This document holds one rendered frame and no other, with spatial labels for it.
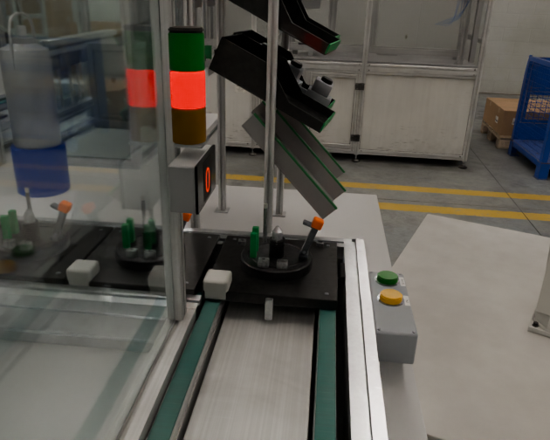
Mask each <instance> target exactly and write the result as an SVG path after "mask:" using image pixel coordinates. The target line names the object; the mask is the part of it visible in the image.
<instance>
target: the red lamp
mask: <svg viewBox="0 0 550 440"><path fill-rule="evenodd" d="M169 74H170V93H171V106H172V107H173V108H178V109H198V108H203V107H205V106H206V99H205V71H200V72H175V71H170V72H169Z"/></svg>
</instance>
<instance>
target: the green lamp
mask: <svg viewBox="0 0 550 440"><path fill-rule="evenodd" d="M168 54H169V70H170V71H175V72H200V71H204V70H205V54H204V33H203V32H199V33H180V32H169V33H168Z"/></svg>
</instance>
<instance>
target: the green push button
mask: <svg viewBox="0 0 550 440"><path fill-rule="evenodd" d="M377 280H378V281H379V282H380V283H382V284H384V285H394V284H396V283H397V282H398V276H397V274H396V273H394V272H391V271H381V272H378V273H377Z"/></svg>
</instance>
